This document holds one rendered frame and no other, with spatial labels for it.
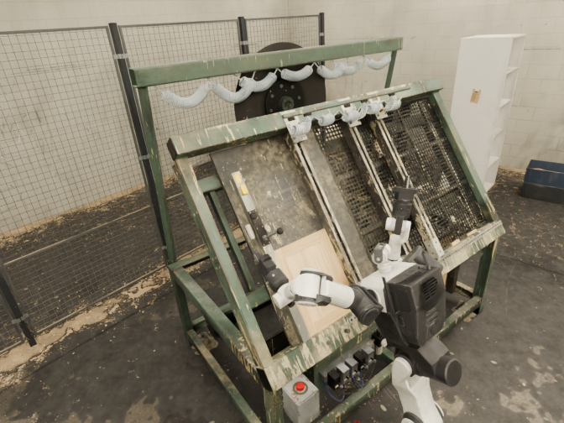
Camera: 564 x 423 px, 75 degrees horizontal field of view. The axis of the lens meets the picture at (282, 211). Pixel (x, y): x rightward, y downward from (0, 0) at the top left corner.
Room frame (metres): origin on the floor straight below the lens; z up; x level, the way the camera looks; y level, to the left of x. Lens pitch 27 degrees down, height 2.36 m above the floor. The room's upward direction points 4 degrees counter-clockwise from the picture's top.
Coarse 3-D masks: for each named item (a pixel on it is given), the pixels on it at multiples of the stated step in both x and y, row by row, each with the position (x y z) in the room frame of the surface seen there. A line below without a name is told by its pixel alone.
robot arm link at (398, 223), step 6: (396, 216) 1.61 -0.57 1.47; (402, 216) 1.61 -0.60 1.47; (408, 216) 1.62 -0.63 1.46; (390, 222) 1.63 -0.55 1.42; (396, 222) 1.59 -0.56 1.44; (402, 222) 1.59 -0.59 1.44; (390, 228) 1.62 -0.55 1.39; (396, 228) 1.58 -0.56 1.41; (402, 228) 1.60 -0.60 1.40; (396, 234) 1.57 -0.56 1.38
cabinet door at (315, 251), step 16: (304, 240) 1.76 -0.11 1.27; (320, 240) 1.79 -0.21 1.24; (288, 256) 1.66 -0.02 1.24; (304, 256) 1.70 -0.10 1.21; (320, 256) 1.73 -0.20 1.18; (336, 256) 1.77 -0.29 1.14; (288, 272) 1.60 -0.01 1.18; (336, 272) 1.70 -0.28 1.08; (304, 320) 1.46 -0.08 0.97; (320, 320) 1.49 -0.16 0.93; (336, 320) 1.52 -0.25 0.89
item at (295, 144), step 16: (288, 112) 2.15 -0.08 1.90; (288, 128) 2.08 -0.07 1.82; (288, 144) 2.12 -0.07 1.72; (304, 160) 2.03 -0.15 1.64; (304, 176) 2.00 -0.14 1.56; (320, 192) 1.95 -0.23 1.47; (320, 208) 1.89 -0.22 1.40; (336, 224) 1.84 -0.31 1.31; (336, 240) 1.78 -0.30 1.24; (352, 272) 1.69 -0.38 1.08
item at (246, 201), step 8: (232, 176) 1.82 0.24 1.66; (240, 176) 1.84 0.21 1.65; (232, 184) 1.83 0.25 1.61; (240, 184) 1.81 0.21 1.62; (240, 192) 1.78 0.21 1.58; (240, 200) 1.77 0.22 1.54; (248, 200) 1.77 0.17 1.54; (248, 208) 1.73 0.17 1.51; (248, 216) 1.72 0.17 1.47; (256, 232) 1.67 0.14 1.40; (264, 248) 1.62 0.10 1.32; (272, 248) 1.64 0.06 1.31; (272, 256) 1.61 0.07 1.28; (296, 304) 1.49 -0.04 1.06; (288, 312) 1.47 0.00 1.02; (296, 312) 1.46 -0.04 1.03; (296, 320) 1.43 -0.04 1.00; (296, 328) 1.41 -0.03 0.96; (304, 328) 1.42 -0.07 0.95; (304, 336) 1.39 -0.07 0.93
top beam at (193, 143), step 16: (432, 80) 2.95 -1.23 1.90; (352, 96) 2.47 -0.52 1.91; (384, 96) 2.61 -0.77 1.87; (400, 96) 2.68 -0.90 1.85; (416, 96) 2.81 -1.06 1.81; (320, 112) 2.26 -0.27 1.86; (208, 128) 1.88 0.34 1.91; (224, 128) 1.92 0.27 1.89; (240, 128) 1.96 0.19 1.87; (256, 128) 2.00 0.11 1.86; (272, 128) 2.04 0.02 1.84; (176, 144) 1.75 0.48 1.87; (192, 144) 1.78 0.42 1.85; (208, 144) 1.82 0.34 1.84; (224, 144) 1.89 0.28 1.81
